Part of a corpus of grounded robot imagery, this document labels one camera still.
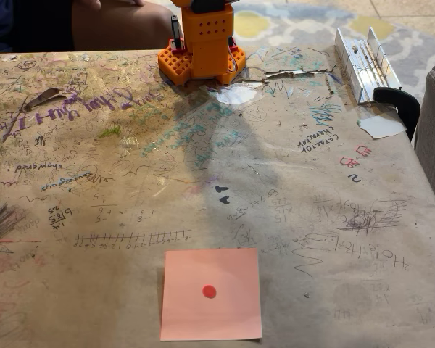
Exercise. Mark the black clamp on robot base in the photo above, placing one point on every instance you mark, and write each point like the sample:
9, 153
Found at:
176, 34

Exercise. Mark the small red round object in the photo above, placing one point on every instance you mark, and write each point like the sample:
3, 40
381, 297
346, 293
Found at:
209, 291

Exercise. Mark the pink square paper sheet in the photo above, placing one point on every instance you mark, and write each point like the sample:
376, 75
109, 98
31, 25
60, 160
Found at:
188, 311

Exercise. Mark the scribbled brown paper table cover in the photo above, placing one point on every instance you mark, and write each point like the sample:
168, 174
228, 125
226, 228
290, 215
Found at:
94, 290

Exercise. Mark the white paper scrap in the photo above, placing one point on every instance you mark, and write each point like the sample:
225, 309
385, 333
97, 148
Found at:
380, 127

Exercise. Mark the person's bare leg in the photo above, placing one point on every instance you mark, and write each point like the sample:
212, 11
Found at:
123, 29

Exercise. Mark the grey yellow patterned rug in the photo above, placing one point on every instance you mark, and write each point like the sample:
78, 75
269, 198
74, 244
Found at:
311, 25

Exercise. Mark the torn brown paper curl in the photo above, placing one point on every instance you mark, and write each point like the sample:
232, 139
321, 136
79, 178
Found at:
43, 98

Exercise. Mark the black table clamp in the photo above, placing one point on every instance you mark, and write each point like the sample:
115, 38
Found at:
402, 99

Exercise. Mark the aluminium hinged rail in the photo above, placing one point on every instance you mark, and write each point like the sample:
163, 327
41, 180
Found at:
359, 69

